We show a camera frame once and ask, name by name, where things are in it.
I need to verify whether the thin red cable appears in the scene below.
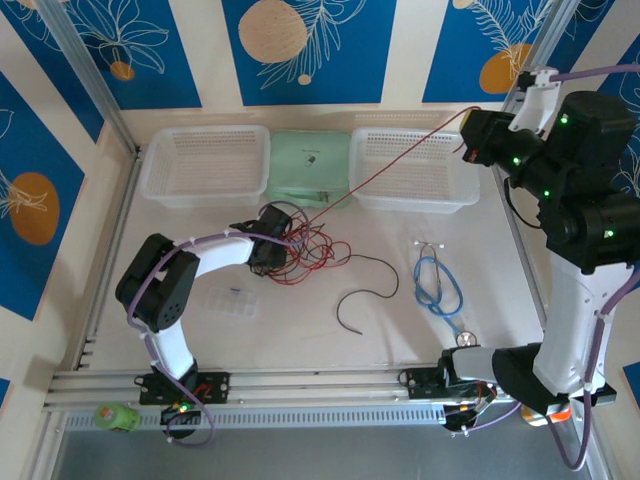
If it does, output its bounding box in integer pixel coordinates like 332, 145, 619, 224
287, 105, 476, 241
259, 219, 341, 289
279, 212, 354, 274

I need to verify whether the thin dark brown cable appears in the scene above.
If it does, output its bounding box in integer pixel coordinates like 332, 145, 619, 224
335, 253, 401, 335

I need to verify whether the clear plastic organizer box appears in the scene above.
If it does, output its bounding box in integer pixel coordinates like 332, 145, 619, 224
203, 286, 260, 320

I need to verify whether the white perforated plastic basket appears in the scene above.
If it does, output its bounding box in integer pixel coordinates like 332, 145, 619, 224
348, 126, 482, 215
138, 124, 271, 209

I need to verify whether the blue stethoscope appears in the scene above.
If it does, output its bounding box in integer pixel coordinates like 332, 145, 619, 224
412, 239, 479, 349

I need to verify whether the green plastic bottle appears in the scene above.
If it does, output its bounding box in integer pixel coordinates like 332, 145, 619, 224
94, 402, 141, 434

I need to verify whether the orange capped jar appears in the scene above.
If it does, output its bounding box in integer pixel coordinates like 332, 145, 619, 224
519, 403, 574, 428

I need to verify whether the aluminium frame post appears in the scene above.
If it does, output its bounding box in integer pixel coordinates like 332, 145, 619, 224
37, 0, 140, 157
487, 0, 584, 151

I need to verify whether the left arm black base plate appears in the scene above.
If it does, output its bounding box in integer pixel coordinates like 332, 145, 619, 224
138, 370, 231, 405

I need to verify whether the aluminium front rail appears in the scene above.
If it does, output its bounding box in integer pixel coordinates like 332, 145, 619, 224
42, 362, 619, 414

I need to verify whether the grey slotted cable duct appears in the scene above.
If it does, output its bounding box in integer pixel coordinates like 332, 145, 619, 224
64, 403, 446, 431

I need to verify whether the black base controller with wires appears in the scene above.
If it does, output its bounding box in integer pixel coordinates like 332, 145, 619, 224
159, 404, 202, 441
442, 399, 496, 435

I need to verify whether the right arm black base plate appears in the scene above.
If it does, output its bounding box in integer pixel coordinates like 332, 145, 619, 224
404, 367, 499, 401

